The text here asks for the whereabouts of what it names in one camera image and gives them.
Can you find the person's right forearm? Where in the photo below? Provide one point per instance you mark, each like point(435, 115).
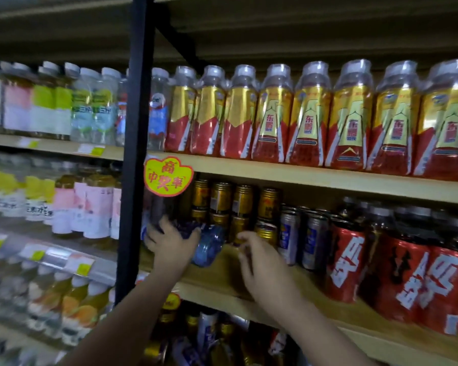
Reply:
point(313, 335)

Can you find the row of gold red bottles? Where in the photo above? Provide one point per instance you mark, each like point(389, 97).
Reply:
point(347, 121)

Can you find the row of red label bottles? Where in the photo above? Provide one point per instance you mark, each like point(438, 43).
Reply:
point(412, 274)

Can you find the heart-shaped red yellow tag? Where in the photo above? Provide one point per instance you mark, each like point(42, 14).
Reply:
point(168, 176)

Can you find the stack of gold drink cans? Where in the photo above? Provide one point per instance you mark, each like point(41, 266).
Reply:
point(232, 209)

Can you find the person's right thumb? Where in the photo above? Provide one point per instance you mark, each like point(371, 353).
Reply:
point(245, 267)

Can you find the row of orange juice bottles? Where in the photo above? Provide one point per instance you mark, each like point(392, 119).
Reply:
point(61, 301)

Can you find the person's left forearm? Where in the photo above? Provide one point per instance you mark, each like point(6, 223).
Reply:
point(122, 323)

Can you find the row of yellow label bottles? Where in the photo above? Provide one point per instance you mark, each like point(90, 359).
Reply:
point(15, 194)

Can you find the blue plastic drink bottle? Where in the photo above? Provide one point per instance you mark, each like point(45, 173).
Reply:
point(210, 245)

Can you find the group of assorted drink cans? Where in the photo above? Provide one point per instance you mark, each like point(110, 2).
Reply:
point(213, 339)

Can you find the person's right hand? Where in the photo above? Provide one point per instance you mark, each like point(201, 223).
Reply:
point(265, 272)

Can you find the row of pink label bottles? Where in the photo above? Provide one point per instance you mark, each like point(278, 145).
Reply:
point(93, 209)

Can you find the white store shelf unit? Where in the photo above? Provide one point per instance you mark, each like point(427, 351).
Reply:
point(49, 146)

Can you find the row of clear water bottles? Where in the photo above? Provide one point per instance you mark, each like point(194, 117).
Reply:
point(80, 106)

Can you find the blue silver drink can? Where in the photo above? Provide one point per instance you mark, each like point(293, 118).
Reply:
point(289, 238)
point(315, 243)

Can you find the person's left thumb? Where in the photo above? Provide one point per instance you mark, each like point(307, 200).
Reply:
point(192, 241)

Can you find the beige store shelf unit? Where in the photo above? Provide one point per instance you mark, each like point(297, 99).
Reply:
point(328, 179)

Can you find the person's left hand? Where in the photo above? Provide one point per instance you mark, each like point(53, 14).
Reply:
point(170, 250)

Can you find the round yellow tag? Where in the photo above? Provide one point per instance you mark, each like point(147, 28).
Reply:
point(171, 301)

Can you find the black metal shelf post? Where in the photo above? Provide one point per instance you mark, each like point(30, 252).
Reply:
point(135, 148)

